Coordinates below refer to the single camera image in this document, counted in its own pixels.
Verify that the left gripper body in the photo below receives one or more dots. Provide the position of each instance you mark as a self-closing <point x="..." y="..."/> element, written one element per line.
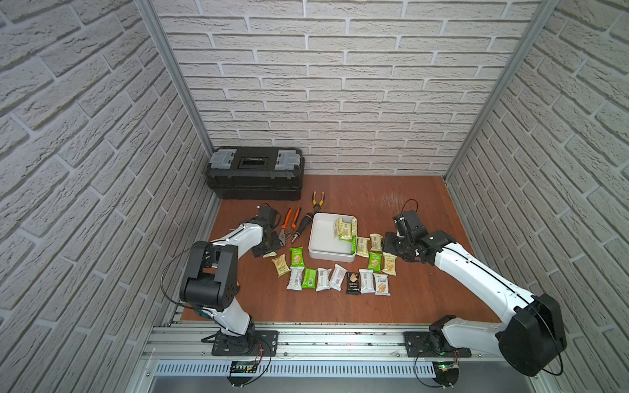
<point x="268" y="244"/>

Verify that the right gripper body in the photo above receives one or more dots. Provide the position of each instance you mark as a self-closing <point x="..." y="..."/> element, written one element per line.
<point x="395" y="245"/>

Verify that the grey storage box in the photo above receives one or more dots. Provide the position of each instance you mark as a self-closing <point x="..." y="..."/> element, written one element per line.
<point x="323" y="245"/>

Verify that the black cookie packet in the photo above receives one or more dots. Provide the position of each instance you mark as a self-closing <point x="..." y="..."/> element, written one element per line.
<point x="353" y="283"/>

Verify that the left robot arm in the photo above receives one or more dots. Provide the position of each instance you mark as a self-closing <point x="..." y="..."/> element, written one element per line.
<point x="210" y="279"/>

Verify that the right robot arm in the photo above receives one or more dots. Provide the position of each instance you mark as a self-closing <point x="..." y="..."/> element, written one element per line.
<point x="530" y="333"/>

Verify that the black toolbox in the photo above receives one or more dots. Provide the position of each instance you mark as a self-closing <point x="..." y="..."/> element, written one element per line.
<point x="256" y="173"/>

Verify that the right controller board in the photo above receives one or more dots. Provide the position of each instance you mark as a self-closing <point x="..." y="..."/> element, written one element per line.
<point x="446" y="374"/>

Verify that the controller board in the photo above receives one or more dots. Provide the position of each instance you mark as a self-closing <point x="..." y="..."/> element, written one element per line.
<point x="446" y="374"/>
<point x="242" y="372"/>

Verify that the left controller board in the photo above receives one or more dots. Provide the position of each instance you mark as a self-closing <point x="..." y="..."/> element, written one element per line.
<point x="242" y="372"/>

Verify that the orange handled groove pliers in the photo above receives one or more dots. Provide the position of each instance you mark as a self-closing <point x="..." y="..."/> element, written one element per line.
<point x="289" y="225"/>

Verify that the yellow handled small pliers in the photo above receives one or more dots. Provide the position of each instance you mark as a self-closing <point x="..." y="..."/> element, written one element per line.
<point x="317" y="201"/>

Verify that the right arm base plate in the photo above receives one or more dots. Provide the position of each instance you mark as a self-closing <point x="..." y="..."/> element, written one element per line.
<point x="429" y="344"/>

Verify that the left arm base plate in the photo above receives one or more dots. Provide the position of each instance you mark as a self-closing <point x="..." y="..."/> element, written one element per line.
<point x="263" y="343"/>

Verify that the aluminium front rail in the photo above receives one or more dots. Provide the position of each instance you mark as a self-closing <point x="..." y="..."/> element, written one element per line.
<point x="296" y="341"/>

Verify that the left aluminium frame post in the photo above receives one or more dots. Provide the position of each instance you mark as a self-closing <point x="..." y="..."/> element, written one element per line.
<point x="162" y="43"/>

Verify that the aluminium frame post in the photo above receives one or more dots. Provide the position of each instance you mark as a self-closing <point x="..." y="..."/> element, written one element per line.
<point x="531" y="34"/>
<point x="162" y="43"/>

